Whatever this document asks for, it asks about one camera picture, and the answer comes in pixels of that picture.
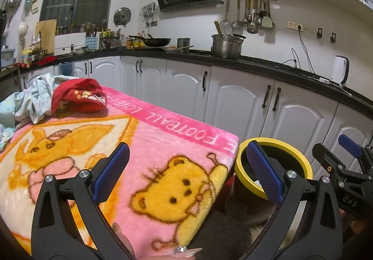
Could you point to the white electric kettle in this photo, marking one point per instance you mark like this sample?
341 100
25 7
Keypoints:
339 70

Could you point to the wooden cutting board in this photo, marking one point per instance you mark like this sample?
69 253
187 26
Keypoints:
46 35

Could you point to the light blue cloth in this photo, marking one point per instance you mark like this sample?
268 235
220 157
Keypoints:
38 93

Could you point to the white wall socket strip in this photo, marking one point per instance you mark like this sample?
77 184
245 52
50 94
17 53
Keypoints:
295 25

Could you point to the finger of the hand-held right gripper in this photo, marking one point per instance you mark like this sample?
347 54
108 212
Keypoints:
349 144
323 155

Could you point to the black wok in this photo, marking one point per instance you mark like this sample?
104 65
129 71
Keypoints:
157 42

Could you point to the green hanging scrub pads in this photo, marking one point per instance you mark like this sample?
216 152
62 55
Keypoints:
32 3

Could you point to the white round wall fixture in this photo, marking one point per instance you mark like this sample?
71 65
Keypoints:
23 29

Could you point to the black wall hook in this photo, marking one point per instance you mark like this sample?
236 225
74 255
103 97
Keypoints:
333 37
319 32

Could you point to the row of hanging utensils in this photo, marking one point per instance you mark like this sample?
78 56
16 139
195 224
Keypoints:
252 17

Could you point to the hanging pot lid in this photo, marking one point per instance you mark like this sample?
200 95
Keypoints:
122 16

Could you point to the row of condiment bottles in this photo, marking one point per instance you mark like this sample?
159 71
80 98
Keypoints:
137 42

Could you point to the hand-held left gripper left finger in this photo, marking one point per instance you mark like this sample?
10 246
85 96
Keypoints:
112 172

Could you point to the black kitchen countertop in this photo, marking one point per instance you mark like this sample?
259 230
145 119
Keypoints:
262 63

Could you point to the red cloth garment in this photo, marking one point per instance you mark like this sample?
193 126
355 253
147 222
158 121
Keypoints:
72 88

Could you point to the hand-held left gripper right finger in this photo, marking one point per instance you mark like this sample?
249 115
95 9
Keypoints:
263 172

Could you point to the small steel pot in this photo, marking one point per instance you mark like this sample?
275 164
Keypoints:
183 43

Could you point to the grey plastic box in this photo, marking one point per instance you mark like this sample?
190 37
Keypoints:
7 57

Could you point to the white power adapter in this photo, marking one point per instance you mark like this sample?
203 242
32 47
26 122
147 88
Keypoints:
323 80

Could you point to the wooden spatula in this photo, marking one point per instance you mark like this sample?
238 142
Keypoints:
218 28

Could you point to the person's right hand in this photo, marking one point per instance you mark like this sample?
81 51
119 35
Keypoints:
354 223

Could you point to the person's left hand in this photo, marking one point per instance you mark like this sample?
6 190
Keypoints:
123 236

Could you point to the yellow-rimmed black bin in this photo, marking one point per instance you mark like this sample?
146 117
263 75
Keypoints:
239 166

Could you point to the large steel stockpot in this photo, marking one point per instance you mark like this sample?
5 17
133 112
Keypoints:
225 47

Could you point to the hanging small kitchen tools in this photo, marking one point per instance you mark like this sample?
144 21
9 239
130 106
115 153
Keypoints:
148 10

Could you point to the row of glass jars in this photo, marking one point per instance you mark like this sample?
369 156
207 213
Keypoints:
84 28

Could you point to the blue slotted utensil holder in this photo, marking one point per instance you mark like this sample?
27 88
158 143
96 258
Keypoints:
92 43

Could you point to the red cloth on counter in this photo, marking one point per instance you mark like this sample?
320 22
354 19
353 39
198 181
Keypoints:
46 61

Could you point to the pink printed blanket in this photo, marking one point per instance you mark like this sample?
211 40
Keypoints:
174 143

